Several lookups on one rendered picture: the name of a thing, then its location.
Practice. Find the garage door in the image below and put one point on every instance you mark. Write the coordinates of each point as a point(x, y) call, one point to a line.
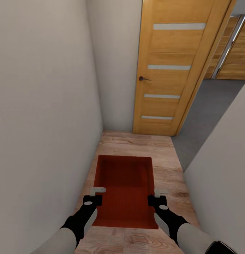
point(233, 66)

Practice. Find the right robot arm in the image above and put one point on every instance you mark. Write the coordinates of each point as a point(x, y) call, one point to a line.
point(190, 239)

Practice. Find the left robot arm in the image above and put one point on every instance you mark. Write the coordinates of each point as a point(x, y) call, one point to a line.
point(66, 239)

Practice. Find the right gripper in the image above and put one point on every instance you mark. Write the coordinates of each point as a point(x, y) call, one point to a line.
point(152, 200)

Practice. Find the storage box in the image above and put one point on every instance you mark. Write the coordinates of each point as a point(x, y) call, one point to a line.
point(128, 181)

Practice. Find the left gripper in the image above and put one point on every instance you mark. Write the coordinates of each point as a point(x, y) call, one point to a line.
point(97, 198)

